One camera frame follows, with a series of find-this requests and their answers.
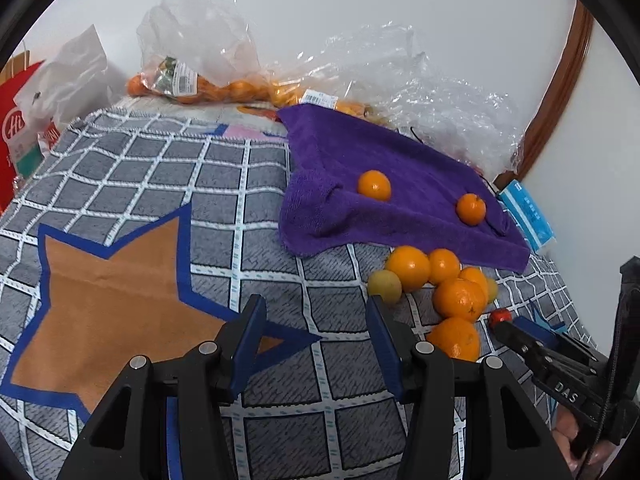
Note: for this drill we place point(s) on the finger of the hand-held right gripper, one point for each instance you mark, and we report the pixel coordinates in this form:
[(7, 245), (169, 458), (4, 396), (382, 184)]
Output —
[(545, 367), (542, 329)]

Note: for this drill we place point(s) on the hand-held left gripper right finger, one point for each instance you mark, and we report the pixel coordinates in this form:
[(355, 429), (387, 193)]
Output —
[(382, 340)]

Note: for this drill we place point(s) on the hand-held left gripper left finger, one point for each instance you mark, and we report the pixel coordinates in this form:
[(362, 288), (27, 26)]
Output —
[(247, 340)]

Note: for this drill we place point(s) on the small red-orange tangerine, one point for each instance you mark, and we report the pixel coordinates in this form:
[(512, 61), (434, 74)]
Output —
[(500, 316)]

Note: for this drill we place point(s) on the small yellow-green round fruit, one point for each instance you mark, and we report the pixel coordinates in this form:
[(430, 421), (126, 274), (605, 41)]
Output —
[(492, 291)]

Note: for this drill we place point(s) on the large smooth orange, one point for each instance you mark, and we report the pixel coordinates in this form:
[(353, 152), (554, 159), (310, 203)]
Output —
[(407, 267)]

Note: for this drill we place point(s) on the purple towel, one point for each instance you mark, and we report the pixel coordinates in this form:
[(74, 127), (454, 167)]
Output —
[(400, 160)]

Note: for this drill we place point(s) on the person's right hand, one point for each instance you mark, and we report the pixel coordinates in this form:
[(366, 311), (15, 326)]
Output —
[(565, 432)]

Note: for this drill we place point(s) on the large bumpy mandarin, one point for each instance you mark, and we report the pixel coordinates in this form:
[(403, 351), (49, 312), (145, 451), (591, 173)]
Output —
[(459, 300), (452, 338)]

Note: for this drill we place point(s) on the blue white tissue pack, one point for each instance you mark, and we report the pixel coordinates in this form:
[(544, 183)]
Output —
[(527, 212)]

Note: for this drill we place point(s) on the mandarin with green stem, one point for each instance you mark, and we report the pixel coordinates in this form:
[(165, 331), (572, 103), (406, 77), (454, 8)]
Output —
[(471, 208)]

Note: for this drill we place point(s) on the grey checked star blanket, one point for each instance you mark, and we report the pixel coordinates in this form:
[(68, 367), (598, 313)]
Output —
[(150, 170)]

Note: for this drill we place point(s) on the heap of bagged small oranges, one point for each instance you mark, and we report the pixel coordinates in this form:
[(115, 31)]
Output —
[(215, 91), (282, 94)]

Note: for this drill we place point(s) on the crumpled clear plastic bag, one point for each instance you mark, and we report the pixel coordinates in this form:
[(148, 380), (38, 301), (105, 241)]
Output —
[(425, 75)]

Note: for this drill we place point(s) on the clear plastic bag green label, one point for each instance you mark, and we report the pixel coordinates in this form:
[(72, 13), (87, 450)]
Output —
[(200, 35)]

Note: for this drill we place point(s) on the white plastic bag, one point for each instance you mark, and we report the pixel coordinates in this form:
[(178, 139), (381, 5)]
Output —
[(75, 75)]

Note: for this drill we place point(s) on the red paper bag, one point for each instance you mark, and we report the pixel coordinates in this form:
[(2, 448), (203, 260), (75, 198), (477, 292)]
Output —
[(15, 110)]

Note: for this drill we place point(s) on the brown wooden door frame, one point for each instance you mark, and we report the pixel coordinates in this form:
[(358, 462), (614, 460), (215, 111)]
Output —
[(560, 85)]

